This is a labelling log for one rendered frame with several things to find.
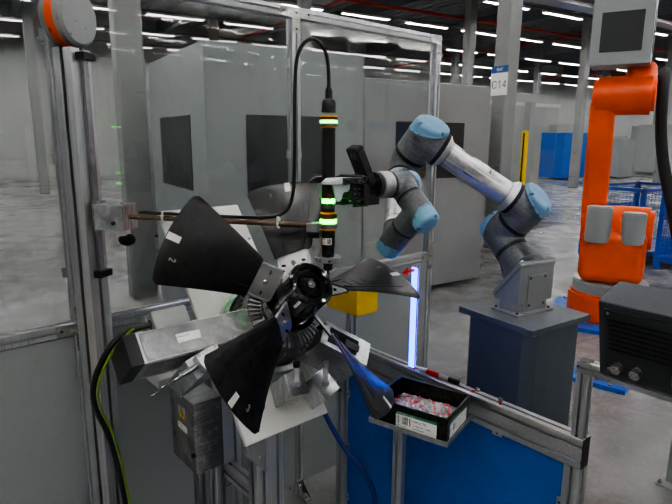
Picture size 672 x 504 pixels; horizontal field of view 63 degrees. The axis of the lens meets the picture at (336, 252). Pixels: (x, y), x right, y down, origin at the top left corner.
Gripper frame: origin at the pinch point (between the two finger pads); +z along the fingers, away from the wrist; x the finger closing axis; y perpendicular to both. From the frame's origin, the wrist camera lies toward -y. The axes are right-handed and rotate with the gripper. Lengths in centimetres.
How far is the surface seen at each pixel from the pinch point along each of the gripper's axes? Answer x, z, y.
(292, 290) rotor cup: -5.3, 12.2, 25.4
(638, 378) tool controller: -67, -34, 39
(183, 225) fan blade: 11.5, 31.1, 10.3
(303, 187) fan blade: 16.1, -7.6, 3.4
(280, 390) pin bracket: 1, 11, 53
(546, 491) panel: -47, -40, 79
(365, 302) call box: 21, -38, 44
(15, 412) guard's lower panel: 70, 59, 72
